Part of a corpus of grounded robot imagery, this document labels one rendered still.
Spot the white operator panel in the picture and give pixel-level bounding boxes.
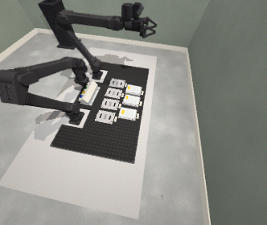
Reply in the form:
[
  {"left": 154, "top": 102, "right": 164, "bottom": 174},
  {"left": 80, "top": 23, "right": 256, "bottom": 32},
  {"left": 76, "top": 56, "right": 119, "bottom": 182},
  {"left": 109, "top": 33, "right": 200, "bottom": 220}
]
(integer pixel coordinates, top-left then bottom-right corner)
[{"left": 78, "top": 81, "right": 100, "bottom": 106}]

